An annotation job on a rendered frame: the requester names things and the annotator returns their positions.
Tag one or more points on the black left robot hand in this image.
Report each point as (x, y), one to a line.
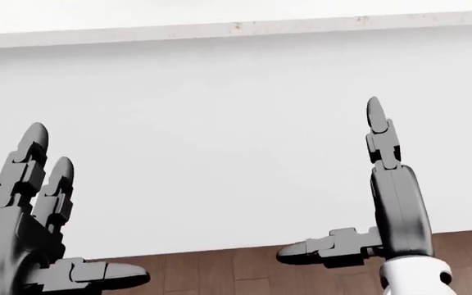
(10, 239)

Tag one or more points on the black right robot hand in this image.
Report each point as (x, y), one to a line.
(400, 212)

